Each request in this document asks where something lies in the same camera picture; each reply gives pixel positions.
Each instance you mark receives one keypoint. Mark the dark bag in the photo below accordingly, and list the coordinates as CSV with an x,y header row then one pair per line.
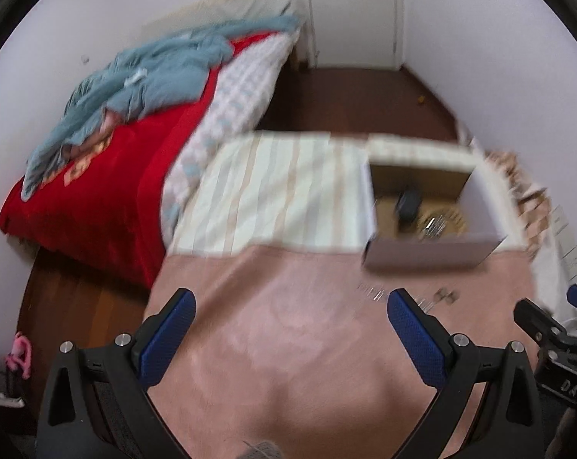
x,y
4,392

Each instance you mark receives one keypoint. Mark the pink toy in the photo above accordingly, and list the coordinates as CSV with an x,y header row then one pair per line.
x,y
19,354

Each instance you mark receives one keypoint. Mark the white cardboard box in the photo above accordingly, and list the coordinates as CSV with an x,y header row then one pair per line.
x,y
484,201

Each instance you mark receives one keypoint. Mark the silver jewelry pile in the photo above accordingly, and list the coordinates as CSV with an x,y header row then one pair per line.
x,y
434,227

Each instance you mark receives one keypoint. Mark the blue-grey clothing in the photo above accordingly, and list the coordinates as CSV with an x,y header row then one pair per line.
x,y
149,76

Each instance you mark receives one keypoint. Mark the red blanket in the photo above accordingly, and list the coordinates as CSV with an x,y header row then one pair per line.
x,y
116,191

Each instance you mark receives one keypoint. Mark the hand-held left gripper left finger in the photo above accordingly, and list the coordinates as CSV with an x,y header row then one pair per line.
x,y
169,334

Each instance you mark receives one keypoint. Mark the white door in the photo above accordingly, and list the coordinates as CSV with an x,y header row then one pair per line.
x,y
353,9

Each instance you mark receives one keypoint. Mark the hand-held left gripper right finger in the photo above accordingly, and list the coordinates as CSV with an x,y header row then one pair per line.
x,y
415,339

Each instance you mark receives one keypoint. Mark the silver hair pins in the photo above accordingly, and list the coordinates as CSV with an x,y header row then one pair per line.
x,y
372,292

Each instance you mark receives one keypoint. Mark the pink cloth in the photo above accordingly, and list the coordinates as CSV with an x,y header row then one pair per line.
x,y
288,344

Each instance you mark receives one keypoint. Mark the checkered white pillow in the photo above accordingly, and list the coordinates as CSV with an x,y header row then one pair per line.
x,y
240,91

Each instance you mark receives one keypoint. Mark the striped cream cloth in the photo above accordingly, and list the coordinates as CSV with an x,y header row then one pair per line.
x,y
278,191

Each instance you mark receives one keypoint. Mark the person's right forearm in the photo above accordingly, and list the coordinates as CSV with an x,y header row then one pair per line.
x,y
568,435

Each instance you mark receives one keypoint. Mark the cream pillow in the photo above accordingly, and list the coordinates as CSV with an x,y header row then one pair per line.
x,y
240,2

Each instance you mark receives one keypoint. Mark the black item in box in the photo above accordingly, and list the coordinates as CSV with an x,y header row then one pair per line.
x,y
408,205

